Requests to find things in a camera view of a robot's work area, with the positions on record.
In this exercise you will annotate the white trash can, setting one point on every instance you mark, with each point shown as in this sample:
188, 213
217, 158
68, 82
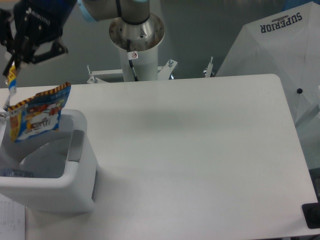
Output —
63, 162

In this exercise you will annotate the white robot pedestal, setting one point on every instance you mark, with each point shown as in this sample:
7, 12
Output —
144, 63

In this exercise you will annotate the white mounting bracket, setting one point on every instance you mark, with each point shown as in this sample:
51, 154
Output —
165, 72

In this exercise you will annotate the printed paper sheet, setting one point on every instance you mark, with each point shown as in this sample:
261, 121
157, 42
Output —
12, 219

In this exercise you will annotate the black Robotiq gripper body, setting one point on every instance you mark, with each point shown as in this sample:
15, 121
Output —
40, 21

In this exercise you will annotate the black device at edge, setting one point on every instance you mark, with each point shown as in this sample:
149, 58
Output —
311, 212

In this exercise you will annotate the white Superior umbrella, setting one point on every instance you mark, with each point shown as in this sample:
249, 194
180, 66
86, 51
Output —
286, 44

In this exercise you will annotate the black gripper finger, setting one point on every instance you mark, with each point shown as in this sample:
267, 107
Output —
6, 36
27, 54

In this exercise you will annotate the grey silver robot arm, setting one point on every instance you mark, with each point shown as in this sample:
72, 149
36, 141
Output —
138, 28

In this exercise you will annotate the clear crushed plastic bottle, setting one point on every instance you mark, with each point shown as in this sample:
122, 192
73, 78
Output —
16, 173

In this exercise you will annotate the blue snack wrapper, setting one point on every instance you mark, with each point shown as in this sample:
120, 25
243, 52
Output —
37, 114

